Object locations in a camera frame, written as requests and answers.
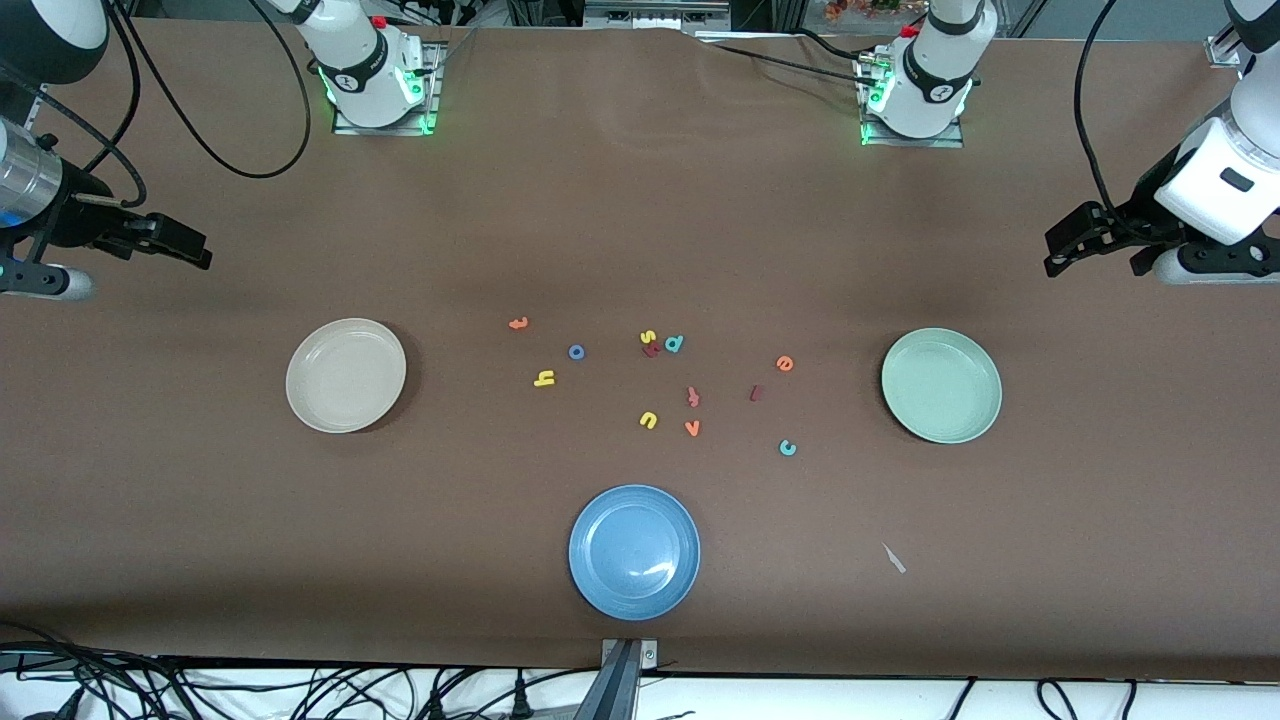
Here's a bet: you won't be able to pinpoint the brown table cover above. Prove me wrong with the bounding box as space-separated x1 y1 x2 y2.
0 15 1280 683

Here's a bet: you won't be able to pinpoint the black cable on table cover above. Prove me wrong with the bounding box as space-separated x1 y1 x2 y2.
695 28 881 91

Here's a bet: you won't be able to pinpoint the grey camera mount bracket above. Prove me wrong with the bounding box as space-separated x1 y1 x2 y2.
600 638 659 720

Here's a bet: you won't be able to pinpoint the looped black cable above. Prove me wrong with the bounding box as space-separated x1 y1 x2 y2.
1035 678 1081 720

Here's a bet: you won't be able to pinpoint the beige plate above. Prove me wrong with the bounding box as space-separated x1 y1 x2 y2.
285 318 408 435

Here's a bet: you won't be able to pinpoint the aluminium frame bar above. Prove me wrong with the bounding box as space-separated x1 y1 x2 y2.
583 0 733 33

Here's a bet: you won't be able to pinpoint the green plate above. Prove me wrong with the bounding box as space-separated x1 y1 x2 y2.
880 327 1003 445

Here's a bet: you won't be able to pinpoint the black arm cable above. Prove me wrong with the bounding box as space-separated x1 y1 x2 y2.
1074 0 1126 216
25 0 313 211

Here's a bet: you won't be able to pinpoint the orange flowers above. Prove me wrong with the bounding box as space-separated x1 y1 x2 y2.
822 0 906 23

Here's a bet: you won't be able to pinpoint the tangled black cables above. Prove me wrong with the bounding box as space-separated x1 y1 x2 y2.
0 620 601 720

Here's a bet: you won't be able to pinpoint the blue plate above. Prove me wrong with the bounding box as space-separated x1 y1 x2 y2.
568 484 701 621

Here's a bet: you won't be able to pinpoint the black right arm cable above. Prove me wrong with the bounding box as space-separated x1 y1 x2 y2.
25 0 313 211

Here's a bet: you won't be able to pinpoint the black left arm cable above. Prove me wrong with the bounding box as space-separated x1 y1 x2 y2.
1074 0 1126 216

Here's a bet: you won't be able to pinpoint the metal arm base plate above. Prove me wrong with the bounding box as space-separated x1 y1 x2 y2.
332 40 442 137
858 55 966 149

